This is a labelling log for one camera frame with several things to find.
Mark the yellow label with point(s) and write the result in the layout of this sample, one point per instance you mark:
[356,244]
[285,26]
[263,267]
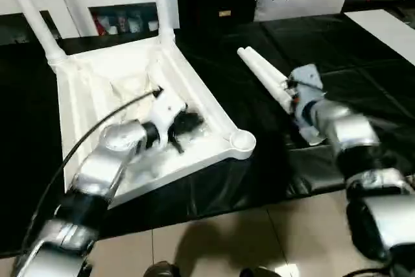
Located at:
[223,13]

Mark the white plastic table leg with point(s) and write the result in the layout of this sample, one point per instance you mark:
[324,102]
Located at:
[162,4]
[35,20]
[262,77]
[272,69]

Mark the black screen with red light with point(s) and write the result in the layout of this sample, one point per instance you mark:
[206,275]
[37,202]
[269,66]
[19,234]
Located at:
[382,3]

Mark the white plastic table top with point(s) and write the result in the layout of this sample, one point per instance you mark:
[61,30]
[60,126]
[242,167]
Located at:
[194,89]

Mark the dark robot leg part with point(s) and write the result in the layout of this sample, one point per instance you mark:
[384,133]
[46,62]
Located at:
[256,272]
[159,270]

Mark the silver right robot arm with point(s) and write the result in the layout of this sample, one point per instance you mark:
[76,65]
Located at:
[353,127]

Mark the white cup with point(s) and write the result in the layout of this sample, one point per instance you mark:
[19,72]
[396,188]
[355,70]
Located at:
[152,25]

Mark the white plastic upturned table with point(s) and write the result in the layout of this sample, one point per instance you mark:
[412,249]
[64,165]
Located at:
[356,56]

